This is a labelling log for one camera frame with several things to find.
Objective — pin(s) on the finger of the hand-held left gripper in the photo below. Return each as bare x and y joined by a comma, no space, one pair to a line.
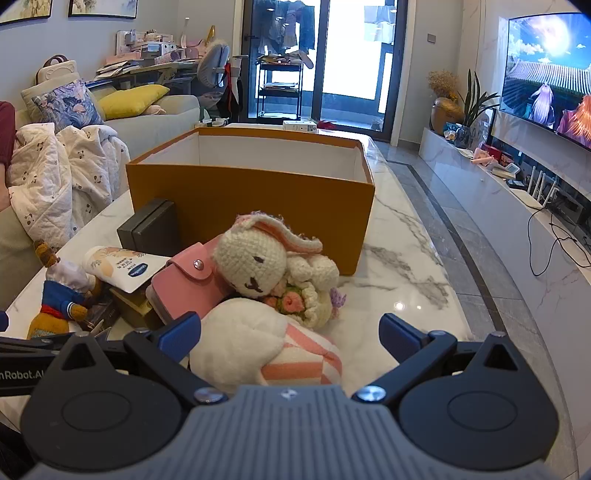
2,321
27,347

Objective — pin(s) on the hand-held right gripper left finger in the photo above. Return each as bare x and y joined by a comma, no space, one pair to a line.
178,334

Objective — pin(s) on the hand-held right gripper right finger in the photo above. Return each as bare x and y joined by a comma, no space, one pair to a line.
399,334

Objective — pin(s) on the pink card wallet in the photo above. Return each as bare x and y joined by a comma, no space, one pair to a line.
184,281

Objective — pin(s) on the gold cardboard box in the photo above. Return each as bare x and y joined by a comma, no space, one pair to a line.
131,307

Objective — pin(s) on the bear doll with blue sweater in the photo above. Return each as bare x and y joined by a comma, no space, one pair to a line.
57,295

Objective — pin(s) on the white pink striped plush toy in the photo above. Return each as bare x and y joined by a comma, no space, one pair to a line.
244,341

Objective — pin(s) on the white lotion tube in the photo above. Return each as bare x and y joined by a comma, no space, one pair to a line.
120,265

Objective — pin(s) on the white crochet bunny doll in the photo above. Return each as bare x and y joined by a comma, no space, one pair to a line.
249,258

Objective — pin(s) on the dark grey gift box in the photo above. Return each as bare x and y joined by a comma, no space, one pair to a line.
147,228

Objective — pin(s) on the orange cardboard box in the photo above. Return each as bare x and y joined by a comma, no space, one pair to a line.
249,207

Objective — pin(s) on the white printed quilt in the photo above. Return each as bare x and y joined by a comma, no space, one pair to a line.
55,175

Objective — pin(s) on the white marble TV console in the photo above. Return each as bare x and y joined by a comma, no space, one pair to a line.
485,203

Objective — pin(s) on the pink object on console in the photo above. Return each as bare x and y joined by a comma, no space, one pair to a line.
482,160

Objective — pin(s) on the small white device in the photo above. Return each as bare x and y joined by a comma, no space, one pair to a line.
505,171

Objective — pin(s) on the white wifi router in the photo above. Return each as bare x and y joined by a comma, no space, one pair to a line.
538,191

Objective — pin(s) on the light grey sofa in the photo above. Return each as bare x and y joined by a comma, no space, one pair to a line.
152,131

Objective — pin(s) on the red box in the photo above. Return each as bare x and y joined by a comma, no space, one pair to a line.
491,151

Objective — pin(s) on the blue plant vase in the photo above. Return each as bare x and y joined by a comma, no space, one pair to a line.
463,137

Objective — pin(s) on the printed shopping bag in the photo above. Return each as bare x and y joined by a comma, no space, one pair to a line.
210,123

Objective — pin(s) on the red feather toy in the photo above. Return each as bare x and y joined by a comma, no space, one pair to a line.
328,124

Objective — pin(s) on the gold vase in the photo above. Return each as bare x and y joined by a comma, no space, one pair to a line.
447,115

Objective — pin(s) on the blue floral pillow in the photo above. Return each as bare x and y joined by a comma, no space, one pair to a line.
69,106

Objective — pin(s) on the small white box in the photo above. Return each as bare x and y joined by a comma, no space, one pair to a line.
300,126

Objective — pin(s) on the yellow pillow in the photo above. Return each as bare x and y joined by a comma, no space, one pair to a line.
131,100

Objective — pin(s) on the green potted plant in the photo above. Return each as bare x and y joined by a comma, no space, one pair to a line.
475,101

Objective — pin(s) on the white bear-shaped bag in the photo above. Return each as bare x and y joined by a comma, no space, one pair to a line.
55,71

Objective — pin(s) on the dried flower bunch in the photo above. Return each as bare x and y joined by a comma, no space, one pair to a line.
442,83

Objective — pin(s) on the grey study desk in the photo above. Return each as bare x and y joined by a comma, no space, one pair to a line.
152,71

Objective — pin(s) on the black rolling cart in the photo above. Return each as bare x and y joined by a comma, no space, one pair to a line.
279,90

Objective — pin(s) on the grey office chair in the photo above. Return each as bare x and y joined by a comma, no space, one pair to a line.
214,64

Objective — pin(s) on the glass sliding door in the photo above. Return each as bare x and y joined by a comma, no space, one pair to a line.
318,69

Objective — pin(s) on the pile of desk clutter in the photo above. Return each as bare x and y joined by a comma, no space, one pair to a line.
152,50

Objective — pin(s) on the framed landscape painting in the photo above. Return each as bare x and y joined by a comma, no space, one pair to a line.
104,7
27,9

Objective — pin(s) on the hanging dark clothes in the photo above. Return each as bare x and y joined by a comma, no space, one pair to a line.
286,27

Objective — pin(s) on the wall-mounted television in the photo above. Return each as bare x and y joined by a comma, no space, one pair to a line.
549,78

